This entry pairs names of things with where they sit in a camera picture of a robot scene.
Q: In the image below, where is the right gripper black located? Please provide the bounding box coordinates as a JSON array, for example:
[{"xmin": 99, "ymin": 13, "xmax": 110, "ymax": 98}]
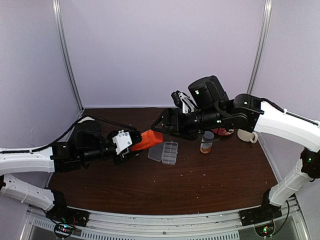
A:
[{"xmin": 151, "ymin": 106, "xmax": 226, "ymax": 140}]

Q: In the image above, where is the orange pill bottle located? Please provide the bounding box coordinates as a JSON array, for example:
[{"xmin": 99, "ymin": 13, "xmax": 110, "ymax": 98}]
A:
[{"xmin": 130, "ymin": 129, "xmax": 164, "ymax": 152}]

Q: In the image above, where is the clear plastic pill organizer box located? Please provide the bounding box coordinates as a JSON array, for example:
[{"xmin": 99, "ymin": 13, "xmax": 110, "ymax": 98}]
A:
[{"xmin": 147, "ymin": 141, "xmax": 179, "ymax": 165}]

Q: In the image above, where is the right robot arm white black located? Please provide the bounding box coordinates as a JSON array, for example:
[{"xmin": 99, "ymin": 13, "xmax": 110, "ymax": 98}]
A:
[{"xmin": 151, "ymin": 75, "xmax": 320, "ymax": 221}]

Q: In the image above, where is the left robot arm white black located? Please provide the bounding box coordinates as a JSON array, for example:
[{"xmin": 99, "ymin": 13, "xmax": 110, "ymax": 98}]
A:
[{"xmin": 0, "ymin": 119, "xmax": 142, "ymax": 222}]

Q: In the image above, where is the amber bottle with grey cap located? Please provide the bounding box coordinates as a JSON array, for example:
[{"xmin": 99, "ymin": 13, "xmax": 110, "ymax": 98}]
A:
[{"xmin": 200, "ymin": 131, "xmax": 215, "ymax": 154}]

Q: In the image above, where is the floral mug with orange liquid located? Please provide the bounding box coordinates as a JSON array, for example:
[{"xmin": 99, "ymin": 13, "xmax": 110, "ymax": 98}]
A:
[{"xmin": 77, "ymin": 115, "xmax": 95, "ymax": 124}]

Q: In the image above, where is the red floral plate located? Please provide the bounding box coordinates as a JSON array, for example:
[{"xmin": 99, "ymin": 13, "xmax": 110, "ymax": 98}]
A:
[{"xmin": 212, "ymin": 127, "xmax": 235, "ymax": 137}]

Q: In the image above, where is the cream ceramic mug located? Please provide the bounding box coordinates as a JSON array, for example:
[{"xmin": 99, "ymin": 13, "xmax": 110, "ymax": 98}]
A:
[{"xmin": 237, "ymin": 129, "xmax": 258, "ymax": 144}]

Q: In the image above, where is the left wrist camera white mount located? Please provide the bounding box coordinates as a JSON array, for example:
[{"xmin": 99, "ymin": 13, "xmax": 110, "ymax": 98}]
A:
[{"xmin": 111, "ymin": 130, "xmax": 133, "ymax": 155}]

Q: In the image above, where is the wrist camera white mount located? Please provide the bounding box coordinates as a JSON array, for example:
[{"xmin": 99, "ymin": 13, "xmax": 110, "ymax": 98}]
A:
[
  {"xmin": 111, "ymin": 130, "xmax": 133, "ymax": 155},
  {"xmin": 171, "ymin": 90, "xmax": 198, "ymax": 114}
]

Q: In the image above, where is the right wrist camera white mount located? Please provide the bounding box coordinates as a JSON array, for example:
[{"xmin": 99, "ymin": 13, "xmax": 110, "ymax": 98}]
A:
[{"xmin": 171, "ymin": 90, "xmax": 198, "ymax": 114}]

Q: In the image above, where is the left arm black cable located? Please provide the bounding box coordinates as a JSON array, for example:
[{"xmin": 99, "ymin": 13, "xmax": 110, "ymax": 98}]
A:
[{"xmin": 0, "ymin": 116, "xmax": 137, "ymax": 155}]

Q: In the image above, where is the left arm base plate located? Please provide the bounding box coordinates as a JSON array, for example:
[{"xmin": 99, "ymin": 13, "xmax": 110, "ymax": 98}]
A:
[{"xmin": 43, "ymin": 206, "xmax": 90, "ymax": 239}]

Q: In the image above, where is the front aluminium rail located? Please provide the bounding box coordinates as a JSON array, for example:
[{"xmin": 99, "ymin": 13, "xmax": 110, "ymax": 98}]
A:
[{"xmin": 19, "ymin": 196, "xmax": 311, "ymax": 240}]

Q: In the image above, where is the left aluminium frame post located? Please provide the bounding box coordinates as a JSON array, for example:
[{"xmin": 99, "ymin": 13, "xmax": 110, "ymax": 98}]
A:
[{"xmin": 52, "ymin": 0, "xmax": 84, "ymax": 112}]

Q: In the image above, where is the aluminium frame post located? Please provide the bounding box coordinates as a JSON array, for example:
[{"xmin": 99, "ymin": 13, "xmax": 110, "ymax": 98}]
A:
[
  {"xmin": 52, "ymin": 0, "xmax": 84, "ymax": 112},
  {"xmin": 246, "ymin": 0, "xmax": 273, "ymax": 95}
]

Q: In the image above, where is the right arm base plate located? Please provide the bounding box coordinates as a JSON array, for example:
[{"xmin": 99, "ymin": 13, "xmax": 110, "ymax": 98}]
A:
[{"xmin": 239, "ymin": 206, "xmax": 283, "ymax": 238}]

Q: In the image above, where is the right aluminium frame post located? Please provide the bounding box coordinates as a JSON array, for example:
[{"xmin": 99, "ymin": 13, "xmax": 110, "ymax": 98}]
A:
[{"xmin": 246, "ymin": 0, "xmax": 273, "ymax": 95}]

